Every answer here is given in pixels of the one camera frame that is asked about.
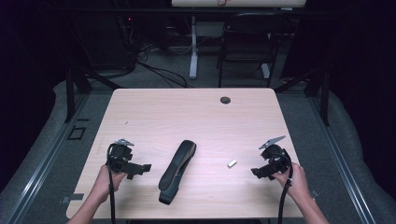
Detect person's right hand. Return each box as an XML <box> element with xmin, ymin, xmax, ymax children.
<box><xmin>271</xmin><ymin>162</ymin><xmax>313</xmax><ymax>203</ymax></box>

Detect white desk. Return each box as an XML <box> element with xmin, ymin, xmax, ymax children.
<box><xmin>171</xmin><ymin>0</ymin><xmax>308</xmax><ymax>80</ymax></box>

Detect aluminium floor rail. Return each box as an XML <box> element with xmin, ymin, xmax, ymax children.
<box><xmin>305</xmin><ymin>92</ymin><xmax>378</xmax><ymax>224</ymax></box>
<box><xmin>7</xmin><ymin>92</ymin><xmax>92</xmax><ymax>224</ymax></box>

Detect dark equipment cabinet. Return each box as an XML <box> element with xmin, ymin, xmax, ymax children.
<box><xmin>70</xmin><ymin>13</ymin><xmax>136</xmax><ymax>71</ymax></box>

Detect black folding chair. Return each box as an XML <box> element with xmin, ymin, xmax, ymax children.
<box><xmin>217</xmin><ymin>12</ymin><xmax>290</xmax><ymax>89</ymax></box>

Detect black metal frame stand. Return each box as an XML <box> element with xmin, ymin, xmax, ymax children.
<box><xmin>274</xmin><ymin>65</ymin><xmax>332</xmax><ymax>127</ymax></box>
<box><xmin>63</xmin><ymin>65</ymin><xmax>123</xmax><ymax>123</ymax></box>

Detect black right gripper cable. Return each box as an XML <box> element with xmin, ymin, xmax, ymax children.
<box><xmin>277</xmin><ymin>164</ymin><xmax>294</xmax><ymax>224</ymax></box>

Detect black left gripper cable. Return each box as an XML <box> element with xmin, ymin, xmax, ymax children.
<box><xmin>106</xmin><ymin>143</ymin><xmax>117</xmax><ymax>224</ymax></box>

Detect black floor cables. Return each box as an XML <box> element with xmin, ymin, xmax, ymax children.
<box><xmin>135</xmin><ymin>43</ymin><xmax>190</xmax><ymax>89</ymax></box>

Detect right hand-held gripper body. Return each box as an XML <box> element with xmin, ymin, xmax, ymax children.
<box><xmin>258</xmin><ymin>134</ymin><xmax>293</xmax><ymax>175</ymax></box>

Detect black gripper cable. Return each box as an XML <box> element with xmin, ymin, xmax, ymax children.
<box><xmin>277</xmin><ymin>164</ymin><xmax>294</xmax><ymax>224</ymax></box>
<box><xmin>106</xmin><ymin>143</ymin><xmax>117</xmax><ymax>224</ymax></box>

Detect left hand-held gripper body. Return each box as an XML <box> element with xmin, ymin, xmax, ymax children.
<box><xmin>106</xmin><ymin>138</ymin><xmax>138</xmax><ymax>174</ymax></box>

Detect person's left hand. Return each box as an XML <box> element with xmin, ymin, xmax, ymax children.
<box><xmin>90</xmin><ymin>163</ymin><xmax>129</xmax><ymax>205</ymax></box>

